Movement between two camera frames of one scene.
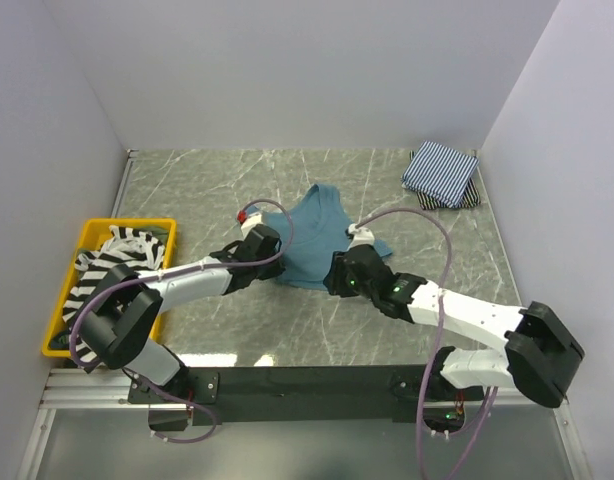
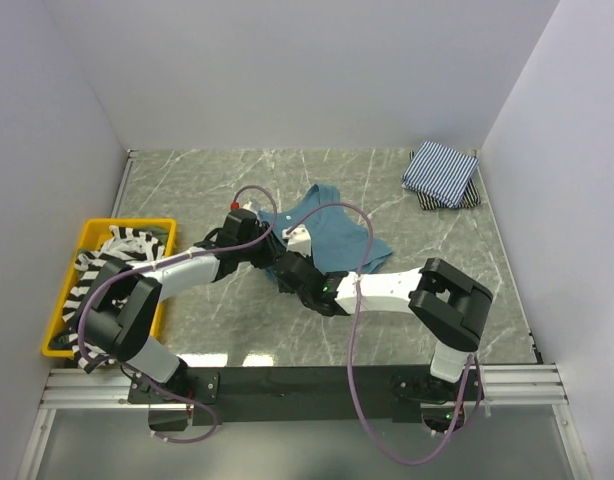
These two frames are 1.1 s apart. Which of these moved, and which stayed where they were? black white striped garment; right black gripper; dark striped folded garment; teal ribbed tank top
Moved: right black gripper
Stayed: teal ribbed tank top; dark striped folded garment; black white striped garment
